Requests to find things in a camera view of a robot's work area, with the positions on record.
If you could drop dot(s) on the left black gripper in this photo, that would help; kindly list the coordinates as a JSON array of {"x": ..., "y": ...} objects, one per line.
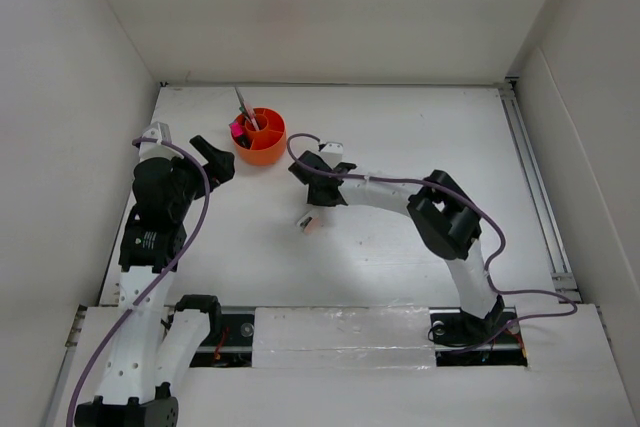
[{"x": 219, "y": 163}]

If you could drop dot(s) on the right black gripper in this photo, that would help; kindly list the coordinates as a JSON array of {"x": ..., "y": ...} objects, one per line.
[{"x": 312, "y": 198}]

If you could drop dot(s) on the pink cap black highlighter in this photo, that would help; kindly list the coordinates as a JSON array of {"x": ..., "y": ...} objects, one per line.
[{"x": 239, "y": 136}]

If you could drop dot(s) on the pink transparent pen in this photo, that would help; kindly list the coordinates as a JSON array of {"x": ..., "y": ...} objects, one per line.
[{"x": 252, "y": 118}]

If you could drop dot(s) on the black handled scissors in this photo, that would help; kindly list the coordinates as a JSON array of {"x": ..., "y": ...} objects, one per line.
[{"x": 243, "y": 104}]

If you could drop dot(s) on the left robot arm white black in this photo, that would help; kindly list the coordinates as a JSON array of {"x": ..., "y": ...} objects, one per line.
[{"x": 132, "y": 378}]

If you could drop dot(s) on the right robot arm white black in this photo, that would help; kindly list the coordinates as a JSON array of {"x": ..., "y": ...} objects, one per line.
[{"x": 444, "y": 219}]

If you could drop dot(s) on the pink white mini stapler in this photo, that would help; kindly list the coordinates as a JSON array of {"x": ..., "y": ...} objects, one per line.
[{"x": 309, "y": 221}]

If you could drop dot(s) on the orange round divided container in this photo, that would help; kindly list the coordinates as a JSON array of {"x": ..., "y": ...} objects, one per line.
[{"x": 268, "y": 144}]

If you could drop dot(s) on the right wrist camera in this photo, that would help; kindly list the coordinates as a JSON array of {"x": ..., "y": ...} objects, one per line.
[{"x": 331, "y": 153}]

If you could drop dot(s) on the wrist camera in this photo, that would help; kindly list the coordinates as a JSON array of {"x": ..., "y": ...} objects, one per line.
[
  {"x": 331, "y": 153},
  {"x": 150, "y": 143}
]

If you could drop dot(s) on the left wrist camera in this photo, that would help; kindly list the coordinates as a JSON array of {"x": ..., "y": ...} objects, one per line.
[{"x": 150, "y": 143}]

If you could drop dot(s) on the metal rail at table front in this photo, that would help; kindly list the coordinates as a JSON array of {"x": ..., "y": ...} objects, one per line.
[{"x": 405, "y": 337}]

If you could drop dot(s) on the aluminium rail right side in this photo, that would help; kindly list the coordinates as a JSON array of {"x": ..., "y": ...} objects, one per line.
[{"x": 560, "y": 268}]

